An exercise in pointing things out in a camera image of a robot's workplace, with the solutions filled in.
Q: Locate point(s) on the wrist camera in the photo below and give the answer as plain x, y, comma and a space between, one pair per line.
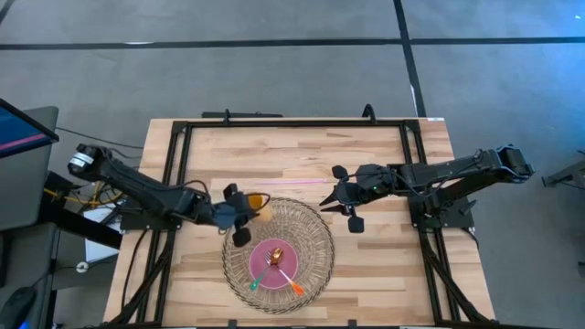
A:
375, 179
225, 215

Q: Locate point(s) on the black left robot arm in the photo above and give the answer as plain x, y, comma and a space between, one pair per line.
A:
137, 185

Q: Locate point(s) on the white paper sheet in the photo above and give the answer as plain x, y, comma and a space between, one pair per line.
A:
98, 247

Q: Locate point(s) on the computer monitor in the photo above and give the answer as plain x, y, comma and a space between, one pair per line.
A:
18, 130

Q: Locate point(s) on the black metal table frame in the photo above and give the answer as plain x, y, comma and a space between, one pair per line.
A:
297, 123

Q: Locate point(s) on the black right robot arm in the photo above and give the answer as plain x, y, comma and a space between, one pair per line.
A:
448, 172

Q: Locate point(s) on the round woven wicker placemat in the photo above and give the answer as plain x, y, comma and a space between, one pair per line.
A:
311, 233

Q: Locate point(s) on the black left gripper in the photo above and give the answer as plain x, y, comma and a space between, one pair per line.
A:
242, 208

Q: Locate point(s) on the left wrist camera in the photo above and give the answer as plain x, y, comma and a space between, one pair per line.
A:
225, 215

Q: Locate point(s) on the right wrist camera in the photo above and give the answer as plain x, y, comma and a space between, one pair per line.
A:
375, 179

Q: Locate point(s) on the amber translucent cup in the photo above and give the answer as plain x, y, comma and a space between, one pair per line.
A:
258, 202

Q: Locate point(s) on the black computer mouse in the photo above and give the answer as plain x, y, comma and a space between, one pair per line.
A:
16, 306

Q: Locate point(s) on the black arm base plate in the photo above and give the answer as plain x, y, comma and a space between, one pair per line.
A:
151, 223
450, 219

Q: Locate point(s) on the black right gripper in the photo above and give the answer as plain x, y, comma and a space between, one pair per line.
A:
365, 194

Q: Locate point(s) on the pink round plate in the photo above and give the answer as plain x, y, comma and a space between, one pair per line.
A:
283, 274

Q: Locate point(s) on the black stand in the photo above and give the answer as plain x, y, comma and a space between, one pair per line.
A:
566, 173

